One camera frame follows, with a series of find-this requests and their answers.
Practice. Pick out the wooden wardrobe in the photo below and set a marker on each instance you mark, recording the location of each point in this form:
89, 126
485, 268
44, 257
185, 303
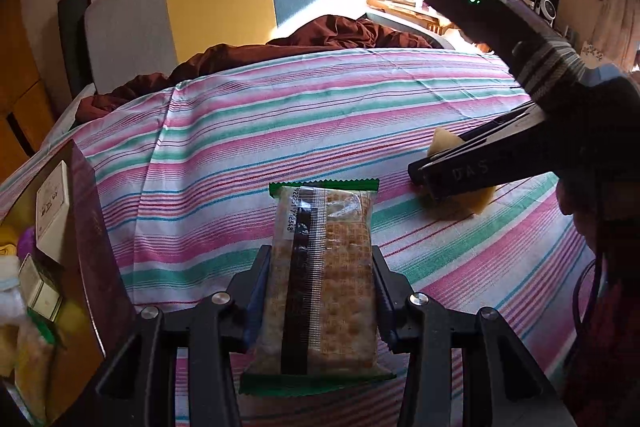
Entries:
20, 82

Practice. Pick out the purple plastic bag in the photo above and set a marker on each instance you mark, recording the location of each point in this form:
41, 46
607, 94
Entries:
27, 242

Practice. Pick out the yellow sponge wedge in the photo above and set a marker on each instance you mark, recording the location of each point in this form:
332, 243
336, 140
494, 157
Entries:
470, 204

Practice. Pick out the white medicine box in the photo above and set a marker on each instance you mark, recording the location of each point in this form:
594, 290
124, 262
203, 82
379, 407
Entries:
52, 212

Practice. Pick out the person's right hand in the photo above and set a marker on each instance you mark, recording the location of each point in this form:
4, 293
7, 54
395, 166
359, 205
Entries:
580, 217

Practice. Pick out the small cracker packet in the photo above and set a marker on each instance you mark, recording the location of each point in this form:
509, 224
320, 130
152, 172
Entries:
32, 357

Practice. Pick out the wooden side table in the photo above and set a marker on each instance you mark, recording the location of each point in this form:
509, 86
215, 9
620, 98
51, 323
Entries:
395, 7

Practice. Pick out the black rolled mat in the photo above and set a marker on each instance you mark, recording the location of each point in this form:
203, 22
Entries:
72, 37

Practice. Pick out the striped bed sheet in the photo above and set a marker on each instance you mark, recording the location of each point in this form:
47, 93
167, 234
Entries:
300, 117

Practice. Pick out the dark brown blanket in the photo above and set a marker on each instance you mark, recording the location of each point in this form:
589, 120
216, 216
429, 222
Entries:
340, 32

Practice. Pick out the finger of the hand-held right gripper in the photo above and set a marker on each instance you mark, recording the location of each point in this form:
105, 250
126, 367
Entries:
505, 124
480, 169

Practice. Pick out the green medicine box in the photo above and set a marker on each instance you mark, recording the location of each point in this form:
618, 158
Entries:
37, 289

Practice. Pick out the yellow knitted doll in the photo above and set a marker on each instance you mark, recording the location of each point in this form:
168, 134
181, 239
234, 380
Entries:
7, 242

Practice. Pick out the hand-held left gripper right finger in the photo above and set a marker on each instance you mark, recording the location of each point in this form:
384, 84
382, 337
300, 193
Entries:
382, 292

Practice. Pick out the dark red clothing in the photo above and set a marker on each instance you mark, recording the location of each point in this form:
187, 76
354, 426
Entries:
610, 357

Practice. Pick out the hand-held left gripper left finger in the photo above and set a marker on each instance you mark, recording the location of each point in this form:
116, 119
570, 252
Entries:
257, 287

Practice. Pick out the white plastic wad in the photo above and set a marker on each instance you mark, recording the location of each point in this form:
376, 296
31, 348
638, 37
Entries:
10, 302

